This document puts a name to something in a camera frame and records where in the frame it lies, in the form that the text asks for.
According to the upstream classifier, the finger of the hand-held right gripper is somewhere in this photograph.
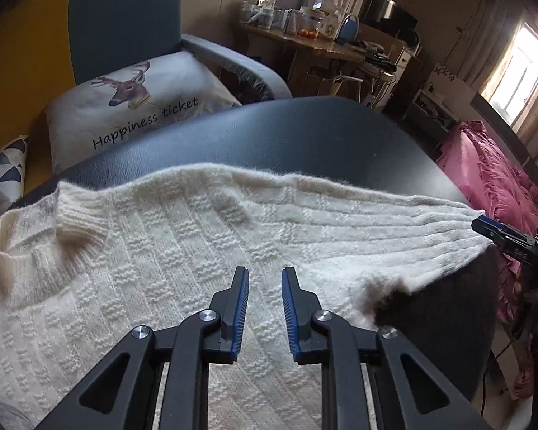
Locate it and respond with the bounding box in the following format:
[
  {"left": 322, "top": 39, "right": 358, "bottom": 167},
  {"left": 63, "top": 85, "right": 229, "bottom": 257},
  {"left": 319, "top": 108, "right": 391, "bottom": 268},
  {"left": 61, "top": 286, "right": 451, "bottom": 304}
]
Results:
[{"left": 472, "top": 216, "right": 538, "bottom": 263}]

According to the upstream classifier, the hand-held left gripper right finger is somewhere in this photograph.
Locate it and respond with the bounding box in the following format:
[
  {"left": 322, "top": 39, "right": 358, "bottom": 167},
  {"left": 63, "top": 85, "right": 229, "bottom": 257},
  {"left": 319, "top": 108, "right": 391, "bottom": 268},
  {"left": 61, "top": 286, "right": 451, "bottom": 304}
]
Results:
[{"left": 281, "top": 266, "right": 482, "bottom": 430}]

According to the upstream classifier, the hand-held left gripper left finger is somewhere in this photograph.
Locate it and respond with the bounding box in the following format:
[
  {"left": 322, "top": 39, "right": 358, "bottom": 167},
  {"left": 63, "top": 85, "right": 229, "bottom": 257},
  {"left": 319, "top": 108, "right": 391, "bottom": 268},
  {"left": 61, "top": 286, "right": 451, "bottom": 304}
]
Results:
[{"left": 36, "top": 266, "right": 250, "bottom": 430}]

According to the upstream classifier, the cream knitted sweater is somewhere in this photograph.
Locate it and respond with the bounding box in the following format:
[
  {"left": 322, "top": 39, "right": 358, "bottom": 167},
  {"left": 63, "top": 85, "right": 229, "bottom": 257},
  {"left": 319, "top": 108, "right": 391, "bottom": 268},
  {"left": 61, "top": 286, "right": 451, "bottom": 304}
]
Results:
[{"left": 0, "top": 163, "right": 494, "bottom": 430}]

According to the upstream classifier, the pink quilt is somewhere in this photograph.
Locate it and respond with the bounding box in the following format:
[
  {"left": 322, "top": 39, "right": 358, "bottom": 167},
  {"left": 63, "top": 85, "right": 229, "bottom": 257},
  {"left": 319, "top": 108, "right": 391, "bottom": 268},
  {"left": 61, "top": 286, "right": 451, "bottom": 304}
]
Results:
[{"left": 437, "top": 121, "right": 538, "bottom": 323}]

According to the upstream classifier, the white cabinet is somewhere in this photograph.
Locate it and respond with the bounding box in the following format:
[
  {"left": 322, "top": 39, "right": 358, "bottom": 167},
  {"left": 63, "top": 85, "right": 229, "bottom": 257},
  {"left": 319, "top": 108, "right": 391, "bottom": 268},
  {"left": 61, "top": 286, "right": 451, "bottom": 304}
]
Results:
[{"left": 403, "top": 63, "right": 476, "bottom": 130}]

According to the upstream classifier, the small bright window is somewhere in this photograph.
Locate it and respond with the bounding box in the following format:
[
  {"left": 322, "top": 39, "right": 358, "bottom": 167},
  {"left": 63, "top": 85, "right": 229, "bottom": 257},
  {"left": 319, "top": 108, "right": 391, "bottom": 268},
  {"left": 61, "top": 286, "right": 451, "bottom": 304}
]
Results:
[{"left": 480, "top": 22, "right": 538, "bottom": 130}]

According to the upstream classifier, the pale sheer curtain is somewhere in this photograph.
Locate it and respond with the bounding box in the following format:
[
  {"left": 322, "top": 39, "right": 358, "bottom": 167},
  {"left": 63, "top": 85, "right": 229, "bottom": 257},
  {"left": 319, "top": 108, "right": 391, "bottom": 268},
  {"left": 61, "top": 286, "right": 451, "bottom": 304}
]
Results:
[{"left": 457, "top": 0, "right": 530, "bottom": 95}]

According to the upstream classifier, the white stool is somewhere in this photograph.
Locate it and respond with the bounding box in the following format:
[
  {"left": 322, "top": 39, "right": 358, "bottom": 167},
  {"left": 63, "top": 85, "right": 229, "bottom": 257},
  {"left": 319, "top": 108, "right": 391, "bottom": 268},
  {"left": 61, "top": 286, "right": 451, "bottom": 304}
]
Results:
[{"left": 329, "top": 74, "right": 364, "bottom": 101}]

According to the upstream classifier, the deer print pillow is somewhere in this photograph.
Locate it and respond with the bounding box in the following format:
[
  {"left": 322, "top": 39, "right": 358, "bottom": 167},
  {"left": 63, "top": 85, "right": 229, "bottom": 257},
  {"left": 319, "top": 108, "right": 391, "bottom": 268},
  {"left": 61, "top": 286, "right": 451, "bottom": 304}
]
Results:
[{"left": 42, "top": 50, "right": 243, "bottom": 175}]

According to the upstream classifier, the blue folding chair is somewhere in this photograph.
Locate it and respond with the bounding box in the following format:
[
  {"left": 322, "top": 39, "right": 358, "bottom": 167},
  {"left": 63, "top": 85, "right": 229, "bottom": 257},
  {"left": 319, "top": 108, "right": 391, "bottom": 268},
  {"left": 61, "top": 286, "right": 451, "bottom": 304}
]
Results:
[{"left": 338, "top": 13, "right": 359, "bottom": 46}]

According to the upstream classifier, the black monitor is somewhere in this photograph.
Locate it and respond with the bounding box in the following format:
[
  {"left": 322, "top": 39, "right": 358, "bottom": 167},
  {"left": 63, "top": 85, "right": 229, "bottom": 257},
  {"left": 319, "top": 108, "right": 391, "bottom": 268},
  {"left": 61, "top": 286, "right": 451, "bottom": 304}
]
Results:
[{"left": 358, "top": 0, "right": 419, "bottom": 37}]

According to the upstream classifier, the wooden desk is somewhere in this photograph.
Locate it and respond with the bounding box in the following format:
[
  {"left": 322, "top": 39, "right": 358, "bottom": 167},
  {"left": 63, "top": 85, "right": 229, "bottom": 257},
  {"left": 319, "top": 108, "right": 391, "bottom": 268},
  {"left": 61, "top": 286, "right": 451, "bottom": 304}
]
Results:
[{"left": 240, "top": 22, "right": 368, "bottom": 99}]

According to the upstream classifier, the white food container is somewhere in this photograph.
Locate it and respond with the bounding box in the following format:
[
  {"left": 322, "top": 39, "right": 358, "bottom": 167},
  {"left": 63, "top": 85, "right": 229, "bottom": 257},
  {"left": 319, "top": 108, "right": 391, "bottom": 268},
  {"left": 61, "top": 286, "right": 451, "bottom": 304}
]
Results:
[{"left": 319, "top": 6, "right": 341, "bottom": 39}]

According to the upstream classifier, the geometric print pillow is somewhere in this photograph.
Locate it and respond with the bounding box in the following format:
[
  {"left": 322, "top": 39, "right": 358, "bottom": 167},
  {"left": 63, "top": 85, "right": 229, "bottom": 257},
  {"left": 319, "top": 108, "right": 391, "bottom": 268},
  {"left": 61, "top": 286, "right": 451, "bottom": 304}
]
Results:
[{"left": 0, "top": 137, "right": 30, "bottom": 227}]

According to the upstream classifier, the clear plastic container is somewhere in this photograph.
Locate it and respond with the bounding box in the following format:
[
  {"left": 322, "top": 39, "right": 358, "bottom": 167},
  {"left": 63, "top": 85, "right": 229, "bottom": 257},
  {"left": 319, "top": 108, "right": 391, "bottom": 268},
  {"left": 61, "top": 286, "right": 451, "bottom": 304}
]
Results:
[{"left": 282, "top": 9, "right": 301, "bottom": 34}]

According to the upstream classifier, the grey yellow blue sofa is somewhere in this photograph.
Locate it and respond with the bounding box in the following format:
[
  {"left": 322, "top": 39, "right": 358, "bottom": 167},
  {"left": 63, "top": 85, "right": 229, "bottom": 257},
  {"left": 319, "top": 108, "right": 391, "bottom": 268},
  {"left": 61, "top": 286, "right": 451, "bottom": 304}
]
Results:
[{"left": 0, "top": 0, "right": 292, "bottom": 216}]

